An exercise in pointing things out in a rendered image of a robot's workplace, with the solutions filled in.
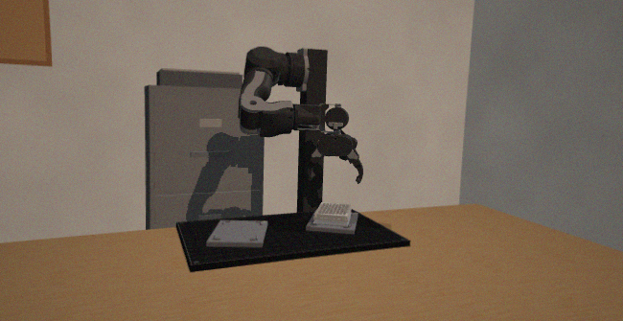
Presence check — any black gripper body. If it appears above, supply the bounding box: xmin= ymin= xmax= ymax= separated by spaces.
xmin=317 ymin=129 xmax=358 ymax=161

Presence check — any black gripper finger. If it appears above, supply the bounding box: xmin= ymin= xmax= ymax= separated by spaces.
xmin=308 ymin=147 xmax=325 ymax=181
xmin=346 ymin=149 xmax=363 ymax=184

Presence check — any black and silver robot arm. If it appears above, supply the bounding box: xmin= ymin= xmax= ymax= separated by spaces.
xmin=238 ymin=46 xmax=349 ymax=137

